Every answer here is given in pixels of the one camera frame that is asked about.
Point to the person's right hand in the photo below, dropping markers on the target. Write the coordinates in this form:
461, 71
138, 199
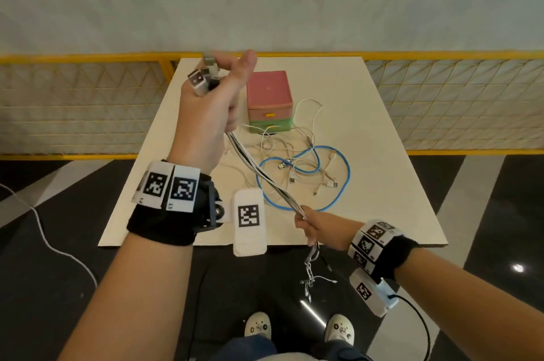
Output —
331, 229

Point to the person's left hand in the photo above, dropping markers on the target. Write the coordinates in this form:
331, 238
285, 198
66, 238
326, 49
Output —
208, 118

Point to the pink green drawer box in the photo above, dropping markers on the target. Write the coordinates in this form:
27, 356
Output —
268, 91

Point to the person's left forearm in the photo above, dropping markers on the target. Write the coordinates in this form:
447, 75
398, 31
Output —
136, 301

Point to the person's right forearm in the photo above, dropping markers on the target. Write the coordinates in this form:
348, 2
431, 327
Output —
476, 314

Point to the light grey shirt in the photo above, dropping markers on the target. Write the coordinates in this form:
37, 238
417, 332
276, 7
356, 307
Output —
284, 357

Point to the dark blue trousers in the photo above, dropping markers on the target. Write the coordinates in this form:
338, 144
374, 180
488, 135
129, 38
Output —
246, 350

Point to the white wrist camera with marker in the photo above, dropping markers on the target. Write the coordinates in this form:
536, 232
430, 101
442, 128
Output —
250, 237
376, 301

